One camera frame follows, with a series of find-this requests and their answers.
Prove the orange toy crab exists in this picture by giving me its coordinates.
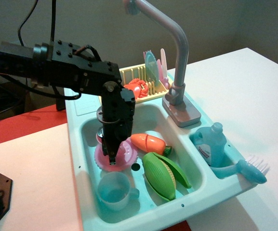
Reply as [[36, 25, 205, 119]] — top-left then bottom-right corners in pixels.
[[124, 78, 149, 99]]

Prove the orange toy carrot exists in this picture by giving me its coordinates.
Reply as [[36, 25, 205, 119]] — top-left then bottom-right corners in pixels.
[[130, 133, 172, 156]]

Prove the blue toy soap bottle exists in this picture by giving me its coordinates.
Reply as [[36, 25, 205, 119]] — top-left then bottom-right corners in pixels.
[[191, 122, 226, 167]]

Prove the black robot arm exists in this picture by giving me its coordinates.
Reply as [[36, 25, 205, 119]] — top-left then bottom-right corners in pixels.
[[0, 41, 135, 165]]

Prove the blue toy dish brush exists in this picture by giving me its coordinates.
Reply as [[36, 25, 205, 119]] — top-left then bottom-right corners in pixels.
[[210, 156, 270, 184]]

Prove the pink toy plate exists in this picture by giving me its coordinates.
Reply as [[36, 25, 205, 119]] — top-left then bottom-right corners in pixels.
[[94, 141, 138, 172]]

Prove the light blue toy cup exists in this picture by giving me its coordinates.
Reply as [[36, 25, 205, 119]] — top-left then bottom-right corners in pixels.
[[97, 172, 140, 211]]

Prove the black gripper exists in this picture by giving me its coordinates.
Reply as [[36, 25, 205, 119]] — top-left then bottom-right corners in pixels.
[[97, 81, 135, 166]]

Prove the pink utensil in rack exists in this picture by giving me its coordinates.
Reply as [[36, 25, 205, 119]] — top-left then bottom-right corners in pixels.
[[159, 48, 170, 90]]

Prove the teal toy sink unit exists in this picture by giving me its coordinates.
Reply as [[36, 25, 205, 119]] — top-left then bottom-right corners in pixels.
[[66, 95, 254, 231]]

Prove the blue plate in rack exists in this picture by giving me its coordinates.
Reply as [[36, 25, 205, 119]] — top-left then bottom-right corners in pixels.
[[144, 51, 159, 83]]

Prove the green toy corn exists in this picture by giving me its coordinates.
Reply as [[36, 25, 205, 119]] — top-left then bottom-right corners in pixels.
[[142, 152, 191, 201]]

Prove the pink toy cup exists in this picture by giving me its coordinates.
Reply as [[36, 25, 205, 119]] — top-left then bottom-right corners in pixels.
[[95, 127, 138, 167]]

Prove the yellow dish rack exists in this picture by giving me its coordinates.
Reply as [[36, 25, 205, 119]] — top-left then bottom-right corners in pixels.
[[119, 64, 173, 104]]

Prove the grey toy faucet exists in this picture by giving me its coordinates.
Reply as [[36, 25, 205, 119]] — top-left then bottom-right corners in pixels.
[[123, 0, 201, 128]]

